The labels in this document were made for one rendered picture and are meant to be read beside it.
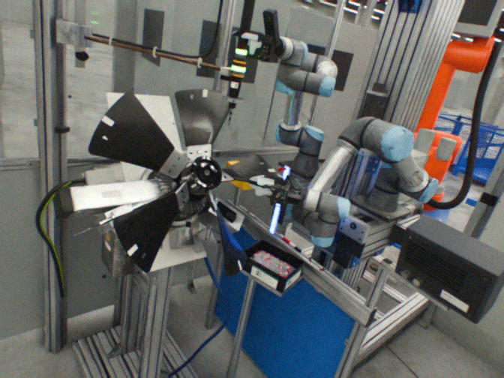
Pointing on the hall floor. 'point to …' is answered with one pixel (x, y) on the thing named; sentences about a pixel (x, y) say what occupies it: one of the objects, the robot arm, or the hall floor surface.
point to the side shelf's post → (118, 300)
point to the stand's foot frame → (98, 366)
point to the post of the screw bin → (241, 327)
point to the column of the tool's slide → (52, 168)
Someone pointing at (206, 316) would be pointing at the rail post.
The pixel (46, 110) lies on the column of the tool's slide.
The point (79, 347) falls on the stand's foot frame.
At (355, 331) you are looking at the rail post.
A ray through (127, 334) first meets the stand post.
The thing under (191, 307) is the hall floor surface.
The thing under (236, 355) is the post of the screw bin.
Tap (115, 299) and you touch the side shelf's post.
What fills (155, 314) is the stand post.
